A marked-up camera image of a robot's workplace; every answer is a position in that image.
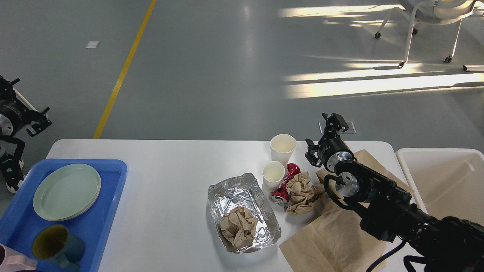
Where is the pink mug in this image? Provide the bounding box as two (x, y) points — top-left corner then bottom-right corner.
(0, 244), (38, 272)

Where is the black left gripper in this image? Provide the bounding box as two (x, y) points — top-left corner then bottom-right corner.
(0, 76), (52, 137)

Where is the small white paper cup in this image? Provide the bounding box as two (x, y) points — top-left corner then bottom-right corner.
(262, 161), (285, 191)

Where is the crumpled brown paper in tray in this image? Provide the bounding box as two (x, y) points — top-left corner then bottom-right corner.
(220, 206), (259, 249)

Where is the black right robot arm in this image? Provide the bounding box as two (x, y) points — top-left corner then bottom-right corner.
(305, 113), (484, 272)

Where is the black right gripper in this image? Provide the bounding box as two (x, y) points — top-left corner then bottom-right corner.
(305, 113), (353, 172)

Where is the white chair on castors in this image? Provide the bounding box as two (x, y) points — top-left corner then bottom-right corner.
(374, 0), (477, 68)

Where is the aluminium foil tray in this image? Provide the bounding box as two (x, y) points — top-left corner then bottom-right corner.
(208, 173), (281, 254)

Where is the black and white shoe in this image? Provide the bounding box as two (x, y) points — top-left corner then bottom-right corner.
(0, 153), (26, 193)

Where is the crushed red soda can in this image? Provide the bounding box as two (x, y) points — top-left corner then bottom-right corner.
(270, 163), (301, 206)

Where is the light green plate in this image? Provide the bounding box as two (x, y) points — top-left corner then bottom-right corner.
(33, 164), (102, 222)

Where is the brown paper bag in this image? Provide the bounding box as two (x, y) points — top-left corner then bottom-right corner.
(279, 149), (416, 272)

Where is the white plastic bin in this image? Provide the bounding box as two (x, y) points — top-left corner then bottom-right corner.
(396, 148), (484, 224)

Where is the crumpled brown paper ball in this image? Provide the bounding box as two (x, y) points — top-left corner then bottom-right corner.
(285, 172), (326, 215)

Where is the tall white paper cup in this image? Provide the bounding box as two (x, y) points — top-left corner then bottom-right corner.
(270, 134), (297, 167)

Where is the dark teal mug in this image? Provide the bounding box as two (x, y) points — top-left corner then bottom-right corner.
(31, 224), (86, 272)

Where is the blue plastic tray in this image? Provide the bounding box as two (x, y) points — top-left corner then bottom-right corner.
(0, 159), (127, 272)

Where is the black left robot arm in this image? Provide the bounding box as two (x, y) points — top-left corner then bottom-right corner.
(0, 76), (52, 155)

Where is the yellow plate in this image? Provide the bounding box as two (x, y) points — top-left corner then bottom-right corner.
(53, 190), (101, 222)

